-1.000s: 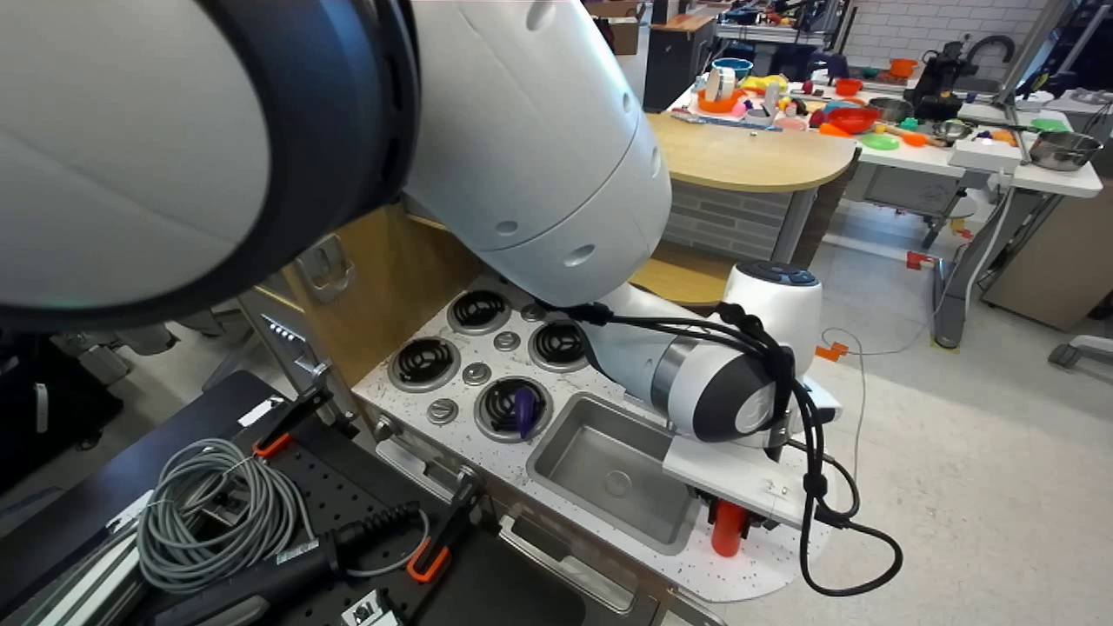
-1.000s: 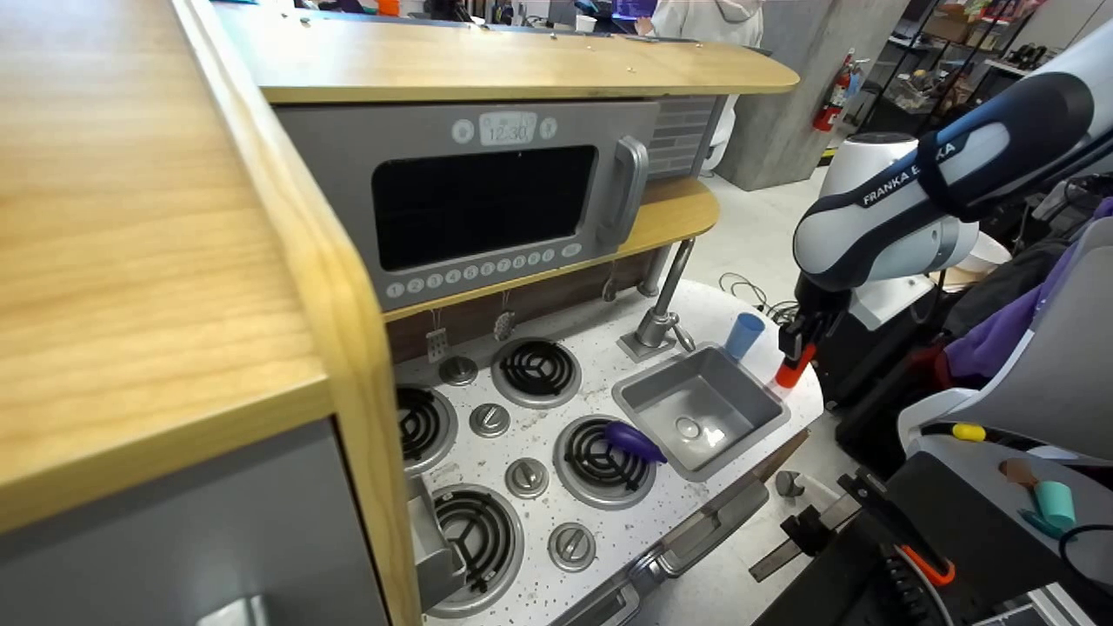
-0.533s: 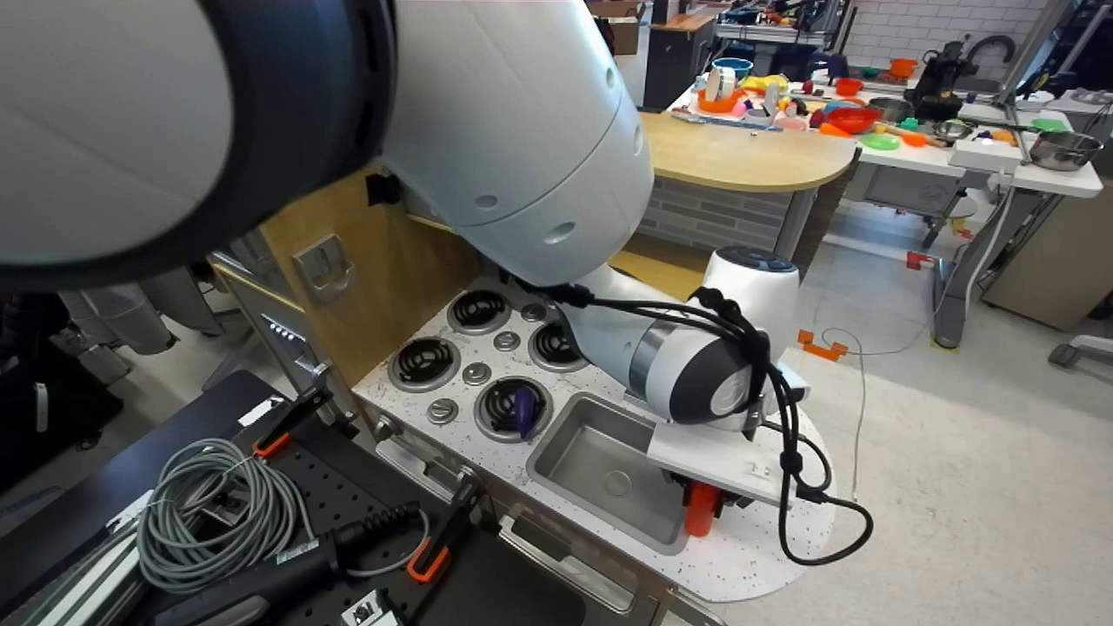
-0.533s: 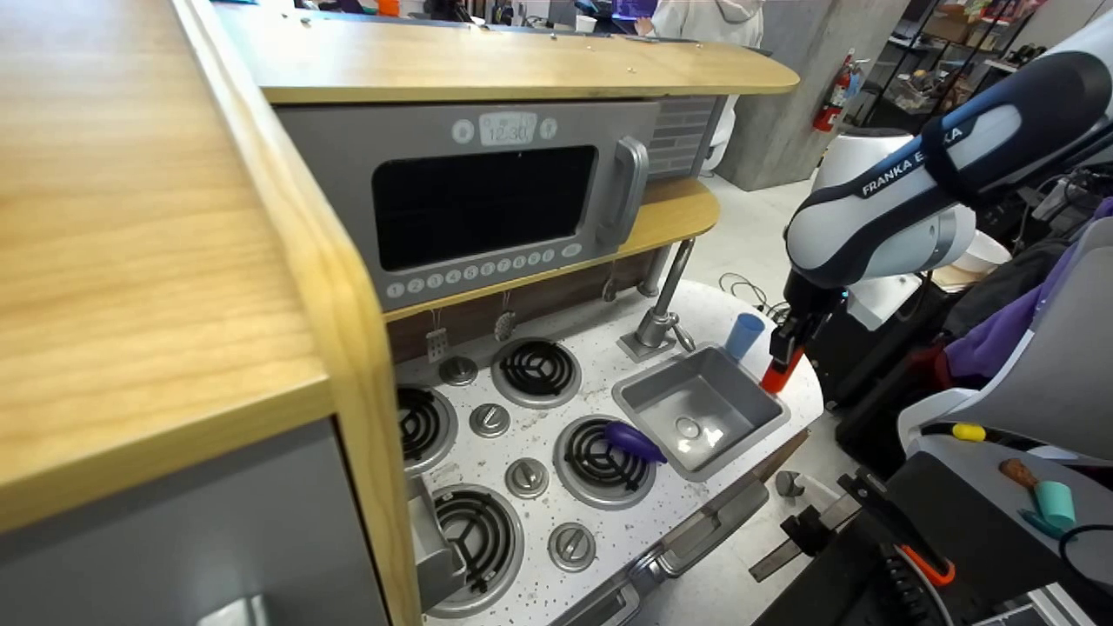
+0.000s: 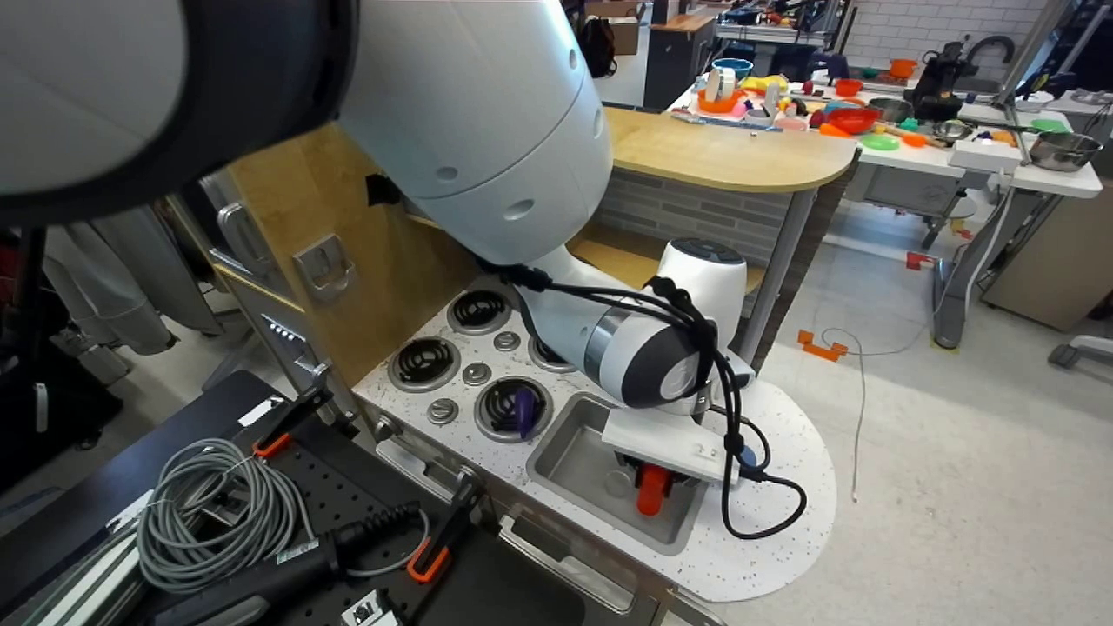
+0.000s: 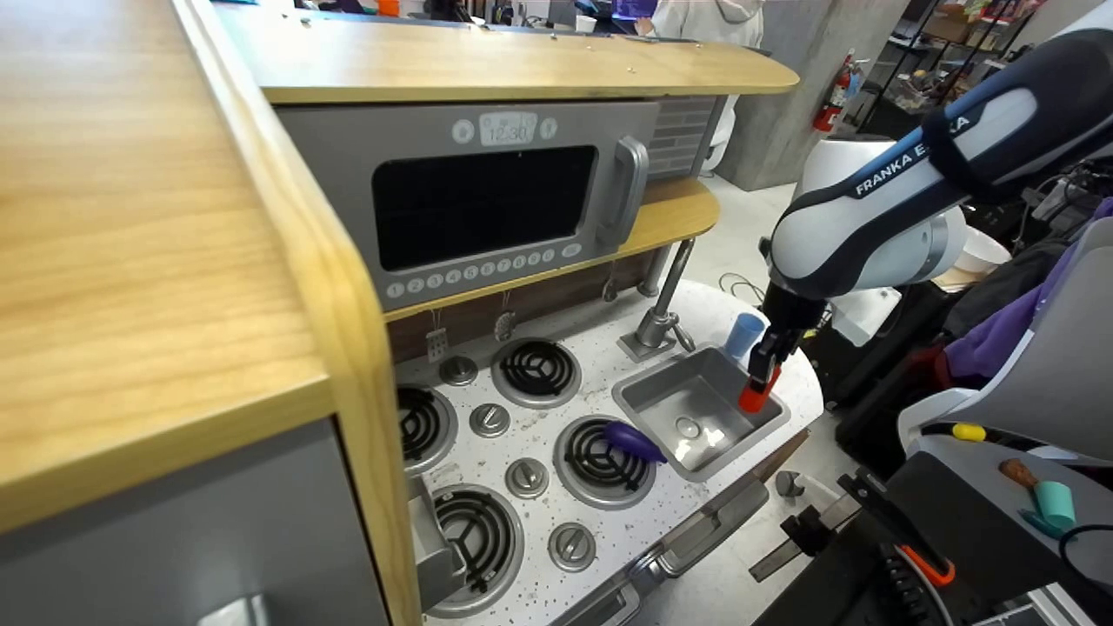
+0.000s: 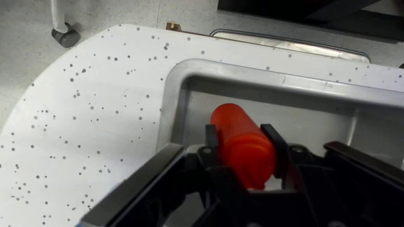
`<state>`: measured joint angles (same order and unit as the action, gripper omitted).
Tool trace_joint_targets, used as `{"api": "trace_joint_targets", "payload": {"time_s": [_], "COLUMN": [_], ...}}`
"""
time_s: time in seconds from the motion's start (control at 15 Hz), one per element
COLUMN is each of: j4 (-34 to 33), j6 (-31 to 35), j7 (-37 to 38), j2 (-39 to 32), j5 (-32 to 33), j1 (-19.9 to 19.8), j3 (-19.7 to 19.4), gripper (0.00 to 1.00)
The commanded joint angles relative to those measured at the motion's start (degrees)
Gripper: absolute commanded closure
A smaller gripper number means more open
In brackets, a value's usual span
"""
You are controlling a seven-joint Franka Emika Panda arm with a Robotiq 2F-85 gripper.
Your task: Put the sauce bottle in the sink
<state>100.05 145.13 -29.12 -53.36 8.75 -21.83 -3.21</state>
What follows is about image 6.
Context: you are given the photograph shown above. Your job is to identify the red cup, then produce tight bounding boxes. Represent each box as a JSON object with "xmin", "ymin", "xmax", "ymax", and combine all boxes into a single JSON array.
[{"xmin": 735, "ymin": 364, "xmax": 787, "ymax": 419}]

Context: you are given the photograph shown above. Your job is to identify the black toy stove burner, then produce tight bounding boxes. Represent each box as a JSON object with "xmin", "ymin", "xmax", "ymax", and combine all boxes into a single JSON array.
[
  {"xmin": 554, "ymin": 413, "xmax": 663, "ymax": 512},
  {"xmin": 492, "ymin": 333, "xmax": 585, "ymax": 412},
  {"xmin": 420, "ymin": 483, "xmax": 529, "ymax": 620},
  {"xmin": 396, "ymin": 384, "xmax": 460, "ymax": 475}
]

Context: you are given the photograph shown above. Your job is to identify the black clamp orange handle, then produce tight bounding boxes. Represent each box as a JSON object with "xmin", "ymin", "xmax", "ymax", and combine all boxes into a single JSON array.
[{"xmin": 834, "ymin": 467, "xmax": 965, "ymax": 591}]

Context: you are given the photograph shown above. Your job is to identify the grey chair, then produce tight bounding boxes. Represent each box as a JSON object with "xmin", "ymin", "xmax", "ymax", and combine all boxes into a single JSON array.
[{"xmin": 896, "ymin": 219, "xmax": 1113, "ymax": 467}]

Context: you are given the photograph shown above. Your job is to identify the grey toy microwave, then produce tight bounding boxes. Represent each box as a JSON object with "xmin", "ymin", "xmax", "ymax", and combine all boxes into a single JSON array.
[{"xmin": 276, "ymin": 96, "xmax": 731, "ymax": 315}]

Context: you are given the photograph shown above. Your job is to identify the wooden toy kitchen unit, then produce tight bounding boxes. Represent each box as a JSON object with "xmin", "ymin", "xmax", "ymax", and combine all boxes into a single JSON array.
[{"xmin": 0, "ymin": 0, "xmax": 830, "ymax": 626}]

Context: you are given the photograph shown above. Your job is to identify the steel toy sink basin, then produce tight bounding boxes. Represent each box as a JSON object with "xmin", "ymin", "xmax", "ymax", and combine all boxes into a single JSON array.
[{"xmin": 609, "ymin": 344, "xmax": 793, "ymax": 483}]

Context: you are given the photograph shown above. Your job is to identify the yellow handled tool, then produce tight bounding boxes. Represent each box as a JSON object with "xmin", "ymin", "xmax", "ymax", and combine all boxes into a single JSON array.
[{"xmin": 917, "ymin": 419, "xmax": 1046, "ymax": 454}]

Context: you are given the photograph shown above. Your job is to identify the grey stove knob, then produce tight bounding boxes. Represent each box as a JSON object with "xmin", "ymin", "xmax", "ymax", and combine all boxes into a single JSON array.
[
  {"xmin": 500, "ymin": 454, "xmax": 554, "ymax": 505},
  {"xmin": 465, "ymin": 401, "xmax": 515, "ymax": 441},
  {"xmin": 434, "ymin": 356, "xmax": 479, "ymax": 391},
  {"xmin": 546, "ymin": 519, "xmax": 601, "ymax": 579}
]

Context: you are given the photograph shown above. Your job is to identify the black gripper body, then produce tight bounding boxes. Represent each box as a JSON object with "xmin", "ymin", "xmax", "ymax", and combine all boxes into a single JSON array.
[{"xmin": 758, "ymin": 278, "xmax": 834, "ymax": 352}]

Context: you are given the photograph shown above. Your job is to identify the purple toy eggplant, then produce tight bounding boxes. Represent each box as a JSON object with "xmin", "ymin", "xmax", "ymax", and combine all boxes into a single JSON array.
[{"xmin": 601, "ymin": 419, "xmax": 671, "ymax": 467}]

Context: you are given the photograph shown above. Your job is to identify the metal storage shelf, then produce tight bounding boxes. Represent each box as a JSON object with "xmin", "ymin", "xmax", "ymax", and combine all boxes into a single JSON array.
[{"xmin": 863, "ymin": 0, "xmax": 1046, "ymax": 131}]

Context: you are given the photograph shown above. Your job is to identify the teal plastic cylinder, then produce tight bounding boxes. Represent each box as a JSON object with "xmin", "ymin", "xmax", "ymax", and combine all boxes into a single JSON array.
[{"xmin": 1026, "ymin": 475, "xmax": 1081, "ymax": 538}]

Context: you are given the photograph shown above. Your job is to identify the purple cloth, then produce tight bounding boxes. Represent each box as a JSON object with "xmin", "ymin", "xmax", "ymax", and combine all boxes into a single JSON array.
[{"xmin": 942, "ymin": 195, "xmax": 1113, "ymax": 386}]

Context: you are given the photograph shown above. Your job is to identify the red fire extinguisher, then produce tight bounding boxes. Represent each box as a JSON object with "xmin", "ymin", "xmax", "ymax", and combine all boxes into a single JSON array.
[{"xmin": 811, "ymin": 49, "xmax": 867, "ymax": 139}]

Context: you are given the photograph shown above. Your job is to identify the grey toy faucet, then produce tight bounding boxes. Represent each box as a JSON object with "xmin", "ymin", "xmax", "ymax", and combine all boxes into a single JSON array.
[{"xmin": 615, "ymin": 235, "xmax": 702, "ymax": 362}]

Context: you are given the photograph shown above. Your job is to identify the blue plastic cup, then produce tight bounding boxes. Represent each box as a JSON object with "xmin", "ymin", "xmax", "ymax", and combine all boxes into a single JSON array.
[{"xmin": 721, "ymin": 305, "xmax": 771, "ymax": 373}]

